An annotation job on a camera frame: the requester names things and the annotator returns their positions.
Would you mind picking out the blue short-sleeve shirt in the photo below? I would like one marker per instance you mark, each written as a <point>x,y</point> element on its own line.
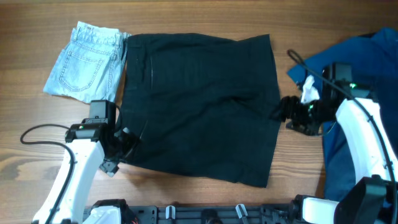
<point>364,140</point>

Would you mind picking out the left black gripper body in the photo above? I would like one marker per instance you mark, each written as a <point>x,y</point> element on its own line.
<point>124,143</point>

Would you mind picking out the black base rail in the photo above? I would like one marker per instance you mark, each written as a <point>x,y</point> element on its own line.
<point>262,214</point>

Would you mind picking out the folded light blue jeans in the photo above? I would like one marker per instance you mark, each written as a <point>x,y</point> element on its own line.
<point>91,65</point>

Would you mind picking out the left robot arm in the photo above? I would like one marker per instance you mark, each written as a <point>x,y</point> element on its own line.
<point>97,143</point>

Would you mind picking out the black shorts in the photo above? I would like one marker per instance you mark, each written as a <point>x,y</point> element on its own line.
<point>202,106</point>

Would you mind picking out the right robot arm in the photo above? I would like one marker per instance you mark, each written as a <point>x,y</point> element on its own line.
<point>334,96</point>

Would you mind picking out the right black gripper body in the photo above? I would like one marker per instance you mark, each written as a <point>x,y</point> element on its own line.
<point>312,112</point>

